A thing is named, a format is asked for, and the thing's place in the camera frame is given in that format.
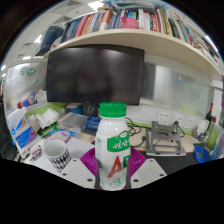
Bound white green-capped drink bottle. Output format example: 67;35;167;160
94;101;132;192

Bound blue tissue box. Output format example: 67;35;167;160
6;107;38;150

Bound dark wine bottle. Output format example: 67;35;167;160
205;102;214;123

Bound white wall socket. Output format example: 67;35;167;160
186;116;198;129
156;110;172;125
173;114;186;128

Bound blue flat box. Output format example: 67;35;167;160
84;115;102;131

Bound pile of white tissues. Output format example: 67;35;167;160
27;107;61;130

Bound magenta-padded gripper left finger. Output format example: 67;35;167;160
58;147;100;190

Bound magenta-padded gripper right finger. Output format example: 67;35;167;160
128;147;168;190

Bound ceiling lights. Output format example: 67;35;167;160
0;0;219;78

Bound black red-edged desk mat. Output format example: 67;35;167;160
128;149;214;176

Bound coiled blue cable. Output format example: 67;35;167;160
193;145;211;164

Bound black-white checkered mug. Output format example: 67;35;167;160
43;139;72;174

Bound clear plastic box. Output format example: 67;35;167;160
57;112;90;135

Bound wall shelf with books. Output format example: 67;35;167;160
34;0;224;81

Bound black computer monitor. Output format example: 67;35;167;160
45;44;146;118

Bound black cable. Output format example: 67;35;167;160
124;117;148;149

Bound white paper sheet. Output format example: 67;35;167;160
33;136;96;176

